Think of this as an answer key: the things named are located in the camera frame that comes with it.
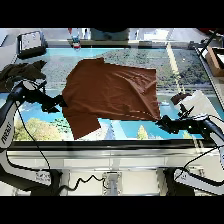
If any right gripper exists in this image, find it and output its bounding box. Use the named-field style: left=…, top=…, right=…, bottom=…
left=161, top=115, right=183, bottom=134

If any black box device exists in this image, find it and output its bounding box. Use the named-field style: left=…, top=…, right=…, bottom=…
left=16, top=30, right=48, bottom=60

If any small bottle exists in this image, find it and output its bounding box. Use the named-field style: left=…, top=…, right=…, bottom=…
left=71, top=28, right=83, bottom=51

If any brown cardboard box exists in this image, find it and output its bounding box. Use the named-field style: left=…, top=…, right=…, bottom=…
left=204, top=45, right=224, bottom=78

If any dark garment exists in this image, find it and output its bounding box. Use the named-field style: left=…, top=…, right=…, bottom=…
left=0, top=59, right=48, bottom=93

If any black stand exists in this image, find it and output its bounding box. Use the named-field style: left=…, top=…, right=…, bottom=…
left=195, top=29, right=224, bottom=52

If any black cable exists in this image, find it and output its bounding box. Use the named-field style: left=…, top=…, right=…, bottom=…
left=61, top=174, right=108, bottom=194
left=179, top=144, right=224, bottom=179
left=13, top=99, right=54, bottom=188

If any silver frame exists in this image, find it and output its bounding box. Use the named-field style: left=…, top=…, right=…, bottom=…
left=0, top=38, right=224, bottom=197

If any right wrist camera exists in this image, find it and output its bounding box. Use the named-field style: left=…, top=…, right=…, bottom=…
left=178, top=103, right=196, bottom=121

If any white garment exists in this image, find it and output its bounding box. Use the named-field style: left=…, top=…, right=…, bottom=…
left=173, top=89, right=219, bottom=118

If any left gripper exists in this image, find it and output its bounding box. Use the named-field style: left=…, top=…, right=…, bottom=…
left=39, top=94, right=64, bottom=114

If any brown T-shirt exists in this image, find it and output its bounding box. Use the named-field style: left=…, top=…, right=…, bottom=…
left=61, top=57, right=162, bottom=141

